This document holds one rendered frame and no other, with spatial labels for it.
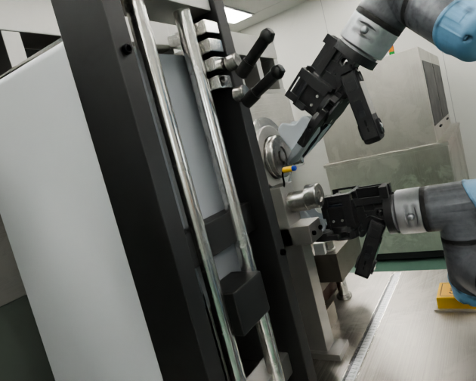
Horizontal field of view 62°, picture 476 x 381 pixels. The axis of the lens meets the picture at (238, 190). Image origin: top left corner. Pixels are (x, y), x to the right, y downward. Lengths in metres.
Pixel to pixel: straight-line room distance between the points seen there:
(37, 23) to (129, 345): 0.61
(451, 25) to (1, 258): 0.70
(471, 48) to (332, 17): 4.92
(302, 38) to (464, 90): 2.01
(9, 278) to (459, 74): 4.85
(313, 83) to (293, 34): 4.97
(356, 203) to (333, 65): 0.24
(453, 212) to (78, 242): 0.53
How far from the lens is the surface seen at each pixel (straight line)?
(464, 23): 0.55
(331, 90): 0.64
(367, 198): 0.71
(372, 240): 0.73
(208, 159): 0.39
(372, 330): 0.81
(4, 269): 0.73
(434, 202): 0.68
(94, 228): 0.47
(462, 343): 0.76
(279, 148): 0.71
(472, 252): 0.70
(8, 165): 0.58
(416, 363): 0.72
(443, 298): 0.85
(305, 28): 5.56
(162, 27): 0.52
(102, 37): 0.30
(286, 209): 0.66
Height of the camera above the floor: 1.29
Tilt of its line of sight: 6 degrees down
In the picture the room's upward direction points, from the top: 14 degrees counter-clockwise
